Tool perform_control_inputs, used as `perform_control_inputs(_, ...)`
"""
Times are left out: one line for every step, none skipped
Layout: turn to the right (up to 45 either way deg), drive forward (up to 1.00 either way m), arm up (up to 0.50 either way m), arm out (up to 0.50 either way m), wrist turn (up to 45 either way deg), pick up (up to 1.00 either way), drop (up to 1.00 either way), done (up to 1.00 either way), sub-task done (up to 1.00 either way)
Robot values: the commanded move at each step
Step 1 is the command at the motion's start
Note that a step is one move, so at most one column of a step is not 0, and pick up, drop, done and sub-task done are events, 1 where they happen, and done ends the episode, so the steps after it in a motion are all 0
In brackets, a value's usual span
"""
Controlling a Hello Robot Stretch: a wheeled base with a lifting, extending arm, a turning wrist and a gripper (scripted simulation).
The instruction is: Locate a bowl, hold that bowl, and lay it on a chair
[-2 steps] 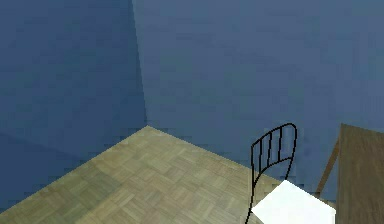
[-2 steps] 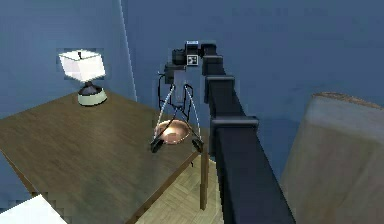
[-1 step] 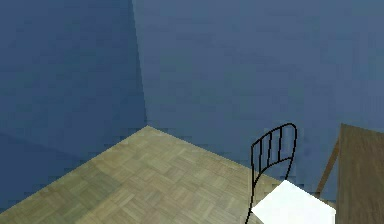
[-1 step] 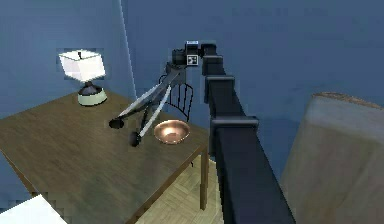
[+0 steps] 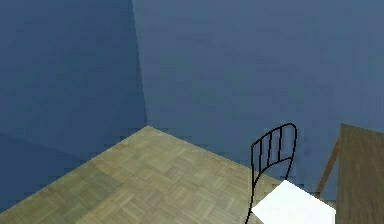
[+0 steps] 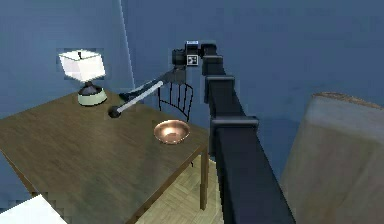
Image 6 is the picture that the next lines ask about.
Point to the copper bowl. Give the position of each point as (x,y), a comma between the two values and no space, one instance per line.
(172,131)

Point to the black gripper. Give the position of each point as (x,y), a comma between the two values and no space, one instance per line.
(179,63)

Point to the brown wooden table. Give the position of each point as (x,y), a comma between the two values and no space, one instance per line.
(93,156)

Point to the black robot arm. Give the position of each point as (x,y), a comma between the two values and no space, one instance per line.
(240,150)

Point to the white flat slab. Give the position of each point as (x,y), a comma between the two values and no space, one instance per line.
(28,211)

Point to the white shade table lamp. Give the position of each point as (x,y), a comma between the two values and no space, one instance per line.
(85,71)

